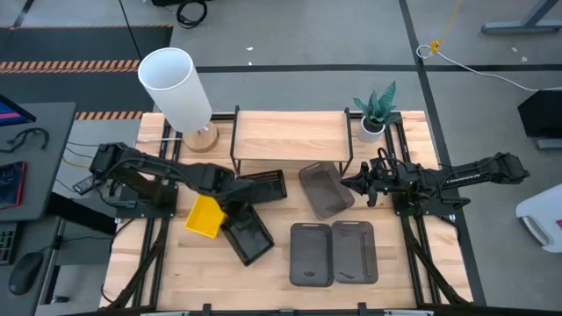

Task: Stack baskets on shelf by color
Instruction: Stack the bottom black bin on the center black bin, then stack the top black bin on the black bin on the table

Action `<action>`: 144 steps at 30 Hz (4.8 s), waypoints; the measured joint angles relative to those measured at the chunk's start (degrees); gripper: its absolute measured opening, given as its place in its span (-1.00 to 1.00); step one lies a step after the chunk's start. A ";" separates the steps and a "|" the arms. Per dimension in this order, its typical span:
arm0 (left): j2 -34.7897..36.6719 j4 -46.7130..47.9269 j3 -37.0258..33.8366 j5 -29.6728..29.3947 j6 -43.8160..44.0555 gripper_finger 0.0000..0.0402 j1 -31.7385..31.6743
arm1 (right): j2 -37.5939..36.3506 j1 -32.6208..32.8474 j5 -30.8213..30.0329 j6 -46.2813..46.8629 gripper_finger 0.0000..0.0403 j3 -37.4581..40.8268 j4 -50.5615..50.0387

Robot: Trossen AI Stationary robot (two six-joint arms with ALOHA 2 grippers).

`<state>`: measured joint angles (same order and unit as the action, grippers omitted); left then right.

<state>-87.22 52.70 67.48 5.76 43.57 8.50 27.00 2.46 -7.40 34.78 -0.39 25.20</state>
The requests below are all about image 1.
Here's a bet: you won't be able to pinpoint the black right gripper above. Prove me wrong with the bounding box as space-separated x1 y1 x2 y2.
342 161 413 208

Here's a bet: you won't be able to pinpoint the black slotted plastic basket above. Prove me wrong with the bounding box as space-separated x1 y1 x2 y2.
236 169 289 205
219 204 276 268

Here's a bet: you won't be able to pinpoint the grey translucent plastic basket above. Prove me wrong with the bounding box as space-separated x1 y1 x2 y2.
298 161 356 220
331 219 379 285
289 222 335 289

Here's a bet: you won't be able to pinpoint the yellow slotted plastic basket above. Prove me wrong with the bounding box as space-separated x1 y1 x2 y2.
184 194 228 240

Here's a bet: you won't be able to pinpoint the wooden shelf black metal legs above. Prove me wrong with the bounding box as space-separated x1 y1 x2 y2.
229 104 355 177

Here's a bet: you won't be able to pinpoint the green plant in white pot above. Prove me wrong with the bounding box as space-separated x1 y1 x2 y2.
352 80 403 144

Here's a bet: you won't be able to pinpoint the white shade wooden base lamp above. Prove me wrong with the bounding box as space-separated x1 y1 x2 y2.
137 47 220 154

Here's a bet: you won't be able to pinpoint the black power brick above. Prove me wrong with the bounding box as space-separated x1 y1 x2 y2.
72 175 97 197

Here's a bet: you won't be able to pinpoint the black rectangular case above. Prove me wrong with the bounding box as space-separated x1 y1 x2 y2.
46 191 119 236

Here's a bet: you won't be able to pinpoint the white rounded plastic housing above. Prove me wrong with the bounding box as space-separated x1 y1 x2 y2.
515 183 562 254

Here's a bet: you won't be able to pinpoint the black box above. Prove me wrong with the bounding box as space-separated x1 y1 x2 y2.
517 90 562 140

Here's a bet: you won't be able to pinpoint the grey desk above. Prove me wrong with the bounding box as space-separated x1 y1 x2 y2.
0 101 78 316

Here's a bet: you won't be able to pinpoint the grey metal table leg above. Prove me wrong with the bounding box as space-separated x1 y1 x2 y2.
480 0 562 35

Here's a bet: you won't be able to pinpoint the black hazard striped floor mat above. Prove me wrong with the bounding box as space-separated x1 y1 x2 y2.
0 25 175 121

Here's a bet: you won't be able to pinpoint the black computer mouse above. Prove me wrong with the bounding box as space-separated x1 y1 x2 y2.
8 250 45 296

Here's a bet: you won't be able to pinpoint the dark red tablet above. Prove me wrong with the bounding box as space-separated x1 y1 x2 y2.
0 161 28 211

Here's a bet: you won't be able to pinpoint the black keyboard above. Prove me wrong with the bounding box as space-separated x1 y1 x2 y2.
0 221 18 267

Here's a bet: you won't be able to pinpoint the computer monitor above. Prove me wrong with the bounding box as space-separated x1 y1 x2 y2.
0 94 37 127

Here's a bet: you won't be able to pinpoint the black aluminium table frame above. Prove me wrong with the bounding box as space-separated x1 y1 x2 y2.
100 111 488 316

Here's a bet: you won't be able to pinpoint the yellow rope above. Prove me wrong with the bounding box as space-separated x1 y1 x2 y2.
429 0 463 54

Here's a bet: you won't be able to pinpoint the white floor cable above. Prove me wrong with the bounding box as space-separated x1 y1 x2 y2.
415 43 562 93

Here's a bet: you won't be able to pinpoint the coiled black cable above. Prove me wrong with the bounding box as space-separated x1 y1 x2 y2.
176 0 208 30

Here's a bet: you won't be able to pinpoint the thin black cable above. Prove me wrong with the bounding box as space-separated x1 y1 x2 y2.
118 0 145 61

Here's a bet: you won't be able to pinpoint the black headset cable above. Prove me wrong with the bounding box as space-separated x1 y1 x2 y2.
0 126 50 154

